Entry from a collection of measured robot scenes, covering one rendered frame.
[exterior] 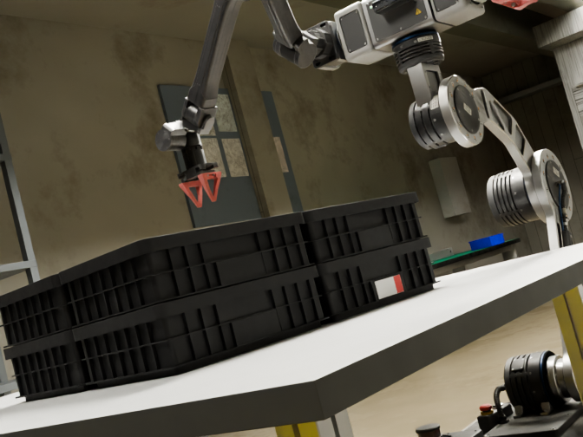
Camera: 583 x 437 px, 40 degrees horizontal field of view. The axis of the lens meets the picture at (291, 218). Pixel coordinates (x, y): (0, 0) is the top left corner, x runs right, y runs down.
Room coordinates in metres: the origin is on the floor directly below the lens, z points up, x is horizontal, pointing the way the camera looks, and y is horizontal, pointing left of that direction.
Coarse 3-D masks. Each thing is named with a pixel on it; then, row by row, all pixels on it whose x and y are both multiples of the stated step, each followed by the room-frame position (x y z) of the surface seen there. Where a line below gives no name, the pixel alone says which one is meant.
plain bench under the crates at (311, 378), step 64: (576, 256) 1.65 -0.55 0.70; (384, 320) 1.30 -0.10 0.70; (448, 320) 1.02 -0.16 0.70; (512, 320) 1.18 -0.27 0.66; (576, 320) 1.61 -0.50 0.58; (128, 384) 1.40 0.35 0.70; (192, 384) 1.08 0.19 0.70; (256, 384) 0.87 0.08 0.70; (320, 384) 0.79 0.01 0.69; (384, 384) 0.88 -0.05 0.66
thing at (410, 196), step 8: (368, 200) 1.73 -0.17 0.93; (376, 200) 1.75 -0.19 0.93; (384, 200) 1.77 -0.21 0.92; (392, 200) 1.79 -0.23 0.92; (400, 200) 1.81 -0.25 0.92; (408, 200) 1.83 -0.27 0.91; (416, 200) 1.86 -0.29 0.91; (320, 208) 1.61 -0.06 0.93; (328, 208) 1.63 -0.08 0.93; (336, 208) 1.65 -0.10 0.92; (344, 208) 1.67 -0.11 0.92; (352, 208) 1.69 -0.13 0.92; (360, 208) 1.70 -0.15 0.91; (368, 208) 1.72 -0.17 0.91; (376, 208) 1.74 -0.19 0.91; (304, 216) 1.59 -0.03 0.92; (312, 216) 1.59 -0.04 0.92; (320, 216) 1.61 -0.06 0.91; (328, 216) 1.63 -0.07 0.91; (336, 216) 1.64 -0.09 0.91
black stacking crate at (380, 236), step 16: (384, 208) 1.77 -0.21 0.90; (400, 208) 1.82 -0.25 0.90; (304, 224) 1.61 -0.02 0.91; (320, 224) 1.62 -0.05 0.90; (336, 224) 1.65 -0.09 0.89; (352, 224) 1.69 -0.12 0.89; (368, 224) 1.73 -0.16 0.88; (384, 224) 1.77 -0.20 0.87; (400, 224) 1.81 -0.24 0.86; (416, 224) 1.85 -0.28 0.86; (304, 240) 1.62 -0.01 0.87; (320, 240) 1.61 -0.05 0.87; (336, 240) 1.65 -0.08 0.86; (352, 240) 1.67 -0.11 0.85; (368, 240) 1.71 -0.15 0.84; (384, 240) 1.75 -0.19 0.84; (400, 240) 1.80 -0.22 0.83; (320, 256) 1.60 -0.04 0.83; (336, 256) 1.64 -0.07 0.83
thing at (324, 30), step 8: (320, 24) 2.27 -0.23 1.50; (328, 24) 2.25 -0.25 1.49; (312, 32) 2.21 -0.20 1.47; (320, 32) 2.24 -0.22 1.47; (328, 32) 2.26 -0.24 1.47; (320, 40) 2.22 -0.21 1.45; (328, 40) 2.24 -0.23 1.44; (320, 48) 2.23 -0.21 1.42; (328, 48) 2.25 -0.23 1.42; (336, 48) 2.26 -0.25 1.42; (320, 56) 2.26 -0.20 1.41; (328, 56) 2.27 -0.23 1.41; (336, 56) 2.26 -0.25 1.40; (320, 64) 2.30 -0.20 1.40; (328, 64) 2.29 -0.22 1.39
